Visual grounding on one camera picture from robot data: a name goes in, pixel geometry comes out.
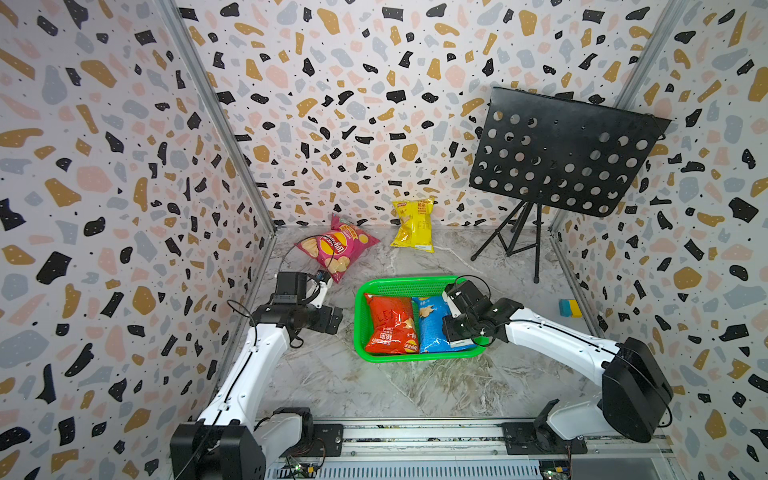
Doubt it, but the blue potato chips bag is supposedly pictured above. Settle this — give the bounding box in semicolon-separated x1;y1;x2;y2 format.
412;296;474;354

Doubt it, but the red potato chips bag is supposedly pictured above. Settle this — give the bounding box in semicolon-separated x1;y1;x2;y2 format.
364;293;420;355

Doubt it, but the magenta potato chips bag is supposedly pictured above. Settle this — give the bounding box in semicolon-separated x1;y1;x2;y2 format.
295;214;380;283

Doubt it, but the yellow potato chips bag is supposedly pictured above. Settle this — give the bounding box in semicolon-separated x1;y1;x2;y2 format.
390;200;434;253

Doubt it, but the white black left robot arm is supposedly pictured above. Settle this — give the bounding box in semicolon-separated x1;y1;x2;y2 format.
170;304;344;479

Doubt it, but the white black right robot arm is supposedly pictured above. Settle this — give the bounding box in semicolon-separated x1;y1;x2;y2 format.
443;293;673;447

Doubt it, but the green plastic mesh basket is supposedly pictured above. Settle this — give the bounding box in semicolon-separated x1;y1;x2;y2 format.
353;275;489;364

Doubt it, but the blue yellow sponge block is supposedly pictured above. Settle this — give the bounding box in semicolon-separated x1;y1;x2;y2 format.
558;299;583;318

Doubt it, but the black perforated music stand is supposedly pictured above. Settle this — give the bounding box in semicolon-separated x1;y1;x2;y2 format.
468;87;671;260

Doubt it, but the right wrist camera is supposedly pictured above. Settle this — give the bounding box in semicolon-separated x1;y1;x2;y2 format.
442;280;491;318

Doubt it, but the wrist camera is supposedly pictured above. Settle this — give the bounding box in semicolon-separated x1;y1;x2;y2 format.
442;280;491;318
271;270;332;309

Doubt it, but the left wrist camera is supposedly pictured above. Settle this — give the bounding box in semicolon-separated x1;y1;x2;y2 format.
271;270;332;309

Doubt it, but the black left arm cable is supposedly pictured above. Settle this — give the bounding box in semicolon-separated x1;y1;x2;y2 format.
272;236;331;283

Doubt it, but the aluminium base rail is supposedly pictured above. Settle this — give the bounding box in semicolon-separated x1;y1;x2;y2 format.
173;416;676;480

